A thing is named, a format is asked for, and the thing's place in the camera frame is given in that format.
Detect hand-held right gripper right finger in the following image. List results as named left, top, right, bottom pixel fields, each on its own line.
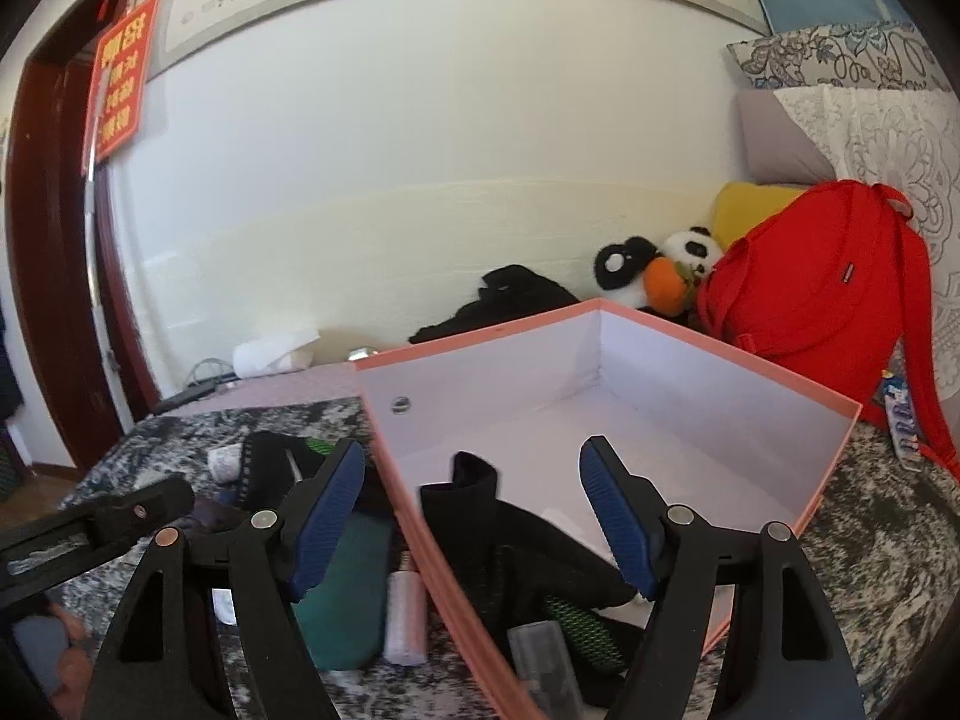
left=579, top=435, right=867, bottom=720

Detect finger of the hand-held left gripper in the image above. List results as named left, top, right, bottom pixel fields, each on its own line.
left=0, top=476, right=197, bottom=595

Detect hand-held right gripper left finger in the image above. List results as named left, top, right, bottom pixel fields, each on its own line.
left=82, top=439, right=366, bottom=720

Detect black sock with green mesh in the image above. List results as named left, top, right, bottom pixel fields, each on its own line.
left=238, top=430, right=340, bottom=512
left=418, top=451, right=644, bottom=710

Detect pink cardboard box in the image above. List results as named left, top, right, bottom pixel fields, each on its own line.
left=352, top=298, right=863, bottom=720

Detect translucent grey plastic case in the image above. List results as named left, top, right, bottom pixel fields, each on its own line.
left=507, top=620, right=584, bottom=720

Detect teal glasses case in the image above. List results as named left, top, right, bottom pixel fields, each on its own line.
left=295, top=511, right=395, bottom=674

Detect pale plastic bottle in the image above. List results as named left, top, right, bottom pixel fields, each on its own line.
left=382, top=550, right=429, bottom=666

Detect mauve quilted bed sheet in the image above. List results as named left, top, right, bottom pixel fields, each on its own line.
left=156, top=362, right=370, bottom=422

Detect white tissue roll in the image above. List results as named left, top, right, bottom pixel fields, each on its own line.
left=232, top=325, right=320, bottom=377

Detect black clothing heap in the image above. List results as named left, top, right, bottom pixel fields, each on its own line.
left=408, top=264, right=583, bottom=347

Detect panda plush with orange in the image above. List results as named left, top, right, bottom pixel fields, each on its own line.
left=643, top=226, right=725, bottom=317

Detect black white plush toy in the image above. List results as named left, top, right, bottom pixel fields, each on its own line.
left=594, top=235, right=662, bottom=310

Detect grey marbled printed blanket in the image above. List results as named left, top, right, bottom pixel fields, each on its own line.
left=45, top=394, right=960, bottom=720

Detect blue white toothpaste tube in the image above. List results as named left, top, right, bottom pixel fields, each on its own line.
left=876, top=370, right=925, bottom=475

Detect red backpack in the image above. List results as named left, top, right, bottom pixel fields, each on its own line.
left=696, top=179, right=960, bottom=482

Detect yellow pillow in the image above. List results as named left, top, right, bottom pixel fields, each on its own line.
left=708, top=181, right=809, bottom=250

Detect grey pillow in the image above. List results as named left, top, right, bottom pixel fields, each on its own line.
left=738, top=93, right=835, bottom=189

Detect white lace pillow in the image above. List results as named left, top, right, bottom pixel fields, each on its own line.
left=771, top=85, right=960, bottom=320

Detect floral pillow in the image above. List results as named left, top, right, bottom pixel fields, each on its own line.
left=725, top=21, right=955, bottom=95

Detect black power strip with cables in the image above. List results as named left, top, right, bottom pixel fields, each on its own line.
left=153, top=360, right=238, bottom=415

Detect dark wooden door frame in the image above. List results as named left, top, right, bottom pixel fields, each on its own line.
left=0, top=0, right=163, bottom=478

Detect red wall sign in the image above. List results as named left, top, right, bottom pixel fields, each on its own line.
left=93, top=0, right=163, bottom=161

